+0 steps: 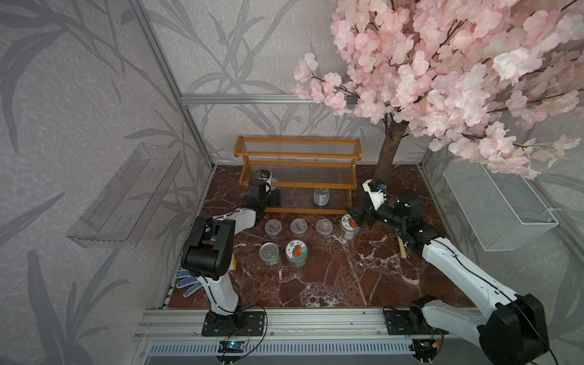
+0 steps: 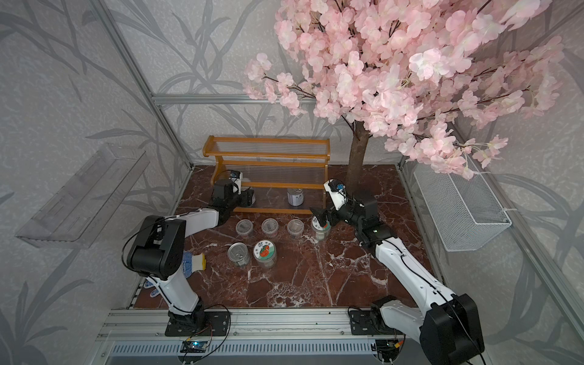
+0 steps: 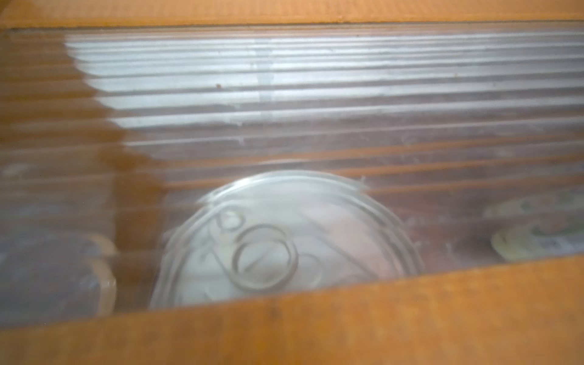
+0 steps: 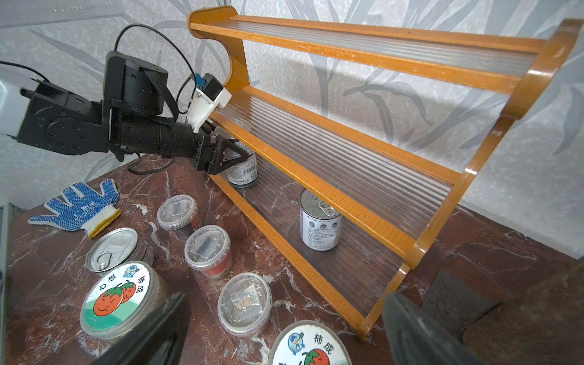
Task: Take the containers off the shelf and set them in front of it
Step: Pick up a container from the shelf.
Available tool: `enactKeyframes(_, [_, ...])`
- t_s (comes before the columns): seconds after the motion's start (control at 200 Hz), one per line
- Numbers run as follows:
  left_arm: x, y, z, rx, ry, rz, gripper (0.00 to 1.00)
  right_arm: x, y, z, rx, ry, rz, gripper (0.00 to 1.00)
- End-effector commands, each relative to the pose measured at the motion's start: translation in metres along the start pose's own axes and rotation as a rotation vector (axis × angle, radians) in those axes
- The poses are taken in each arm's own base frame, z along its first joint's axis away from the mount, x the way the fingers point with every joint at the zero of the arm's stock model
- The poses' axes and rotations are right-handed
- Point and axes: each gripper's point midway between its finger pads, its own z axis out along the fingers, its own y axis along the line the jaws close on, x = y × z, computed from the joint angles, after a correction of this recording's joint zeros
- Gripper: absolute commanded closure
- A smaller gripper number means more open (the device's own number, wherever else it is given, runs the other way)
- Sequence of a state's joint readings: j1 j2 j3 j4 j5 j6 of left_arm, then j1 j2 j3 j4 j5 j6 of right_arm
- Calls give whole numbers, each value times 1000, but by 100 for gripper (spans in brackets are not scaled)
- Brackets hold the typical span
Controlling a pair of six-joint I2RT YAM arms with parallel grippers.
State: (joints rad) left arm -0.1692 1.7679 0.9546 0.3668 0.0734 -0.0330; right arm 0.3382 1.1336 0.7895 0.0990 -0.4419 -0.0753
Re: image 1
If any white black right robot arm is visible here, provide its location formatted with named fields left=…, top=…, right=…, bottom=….
left=347, top=179, right=551, bottom=364

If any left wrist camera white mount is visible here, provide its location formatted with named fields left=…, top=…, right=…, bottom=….
left=259, top=170, right=272, bottom=192

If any small clear grey-label seed jar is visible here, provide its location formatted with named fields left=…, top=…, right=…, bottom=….
left=290, top=218, right=308, bottom=237

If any right circuit board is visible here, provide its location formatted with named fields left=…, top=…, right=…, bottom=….
left=409, top=339, right=443, bottom=364

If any white wire mesh basket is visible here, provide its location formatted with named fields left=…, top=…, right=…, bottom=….
left=443, top=162, right=558, bottom=252

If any blue dotted work glove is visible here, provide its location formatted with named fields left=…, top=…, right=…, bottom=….
left=175, top=255, right=238, bottom=298

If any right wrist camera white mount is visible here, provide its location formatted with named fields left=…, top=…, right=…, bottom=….
left=362, top=179, right=387, bottom=211

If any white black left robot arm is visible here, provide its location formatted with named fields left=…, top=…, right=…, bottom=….
left=180, top=170, right=280, bottom=319

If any small clear red-label seed jar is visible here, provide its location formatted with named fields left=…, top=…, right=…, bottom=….
left=316, top=218, right=334, bottom=238

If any tall clear tomato-label jar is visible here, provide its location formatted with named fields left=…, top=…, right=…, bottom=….
left=285, top=240, right=308, bottom=269

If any orange wooden three-tier shelf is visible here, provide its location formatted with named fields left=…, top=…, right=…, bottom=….
left=234, top=135, right=362, bottom=214

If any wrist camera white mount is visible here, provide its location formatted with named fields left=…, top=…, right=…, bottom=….
left=362, top=179, right=387, bottom=211
left=259, top=170, right=272, bottom=192

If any left green circuit board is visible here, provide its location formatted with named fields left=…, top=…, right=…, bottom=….
left=217, top=340, right=247, bottom=354

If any aluminium front rail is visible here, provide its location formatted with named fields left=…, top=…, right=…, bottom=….
left=132, top=307, right=464, bottom=361

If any purple label tin can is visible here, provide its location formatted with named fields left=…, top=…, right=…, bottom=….
left=313, top=188, right=330, bottom=207

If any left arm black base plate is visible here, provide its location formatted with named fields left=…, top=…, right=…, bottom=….
left=202, top=310, right=267, bottom=337

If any clear jar tomato lid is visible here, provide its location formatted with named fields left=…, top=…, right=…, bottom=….
left=341, top=214, right=360, bottom=241

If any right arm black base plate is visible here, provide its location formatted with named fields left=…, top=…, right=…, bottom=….
left=383, top=307, right=448, bottom=337

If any pink cherry blossom tree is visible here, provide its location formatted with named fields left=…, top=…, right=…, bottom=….
left=293, top=1, right=583, bottom=179

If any clear acrylic wall shelf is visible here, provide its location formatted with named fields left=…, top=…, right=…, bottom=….
left=66, top=143, right=183, bottom=249

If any silver green label tin can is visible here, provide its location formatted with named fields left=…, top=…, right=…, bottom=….
left=259, top=243, right=281, bottom=267

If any green scraper wooden handle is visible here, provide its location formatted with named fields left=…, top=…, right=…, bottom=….
left=398, top=237, right=408, bottom=259

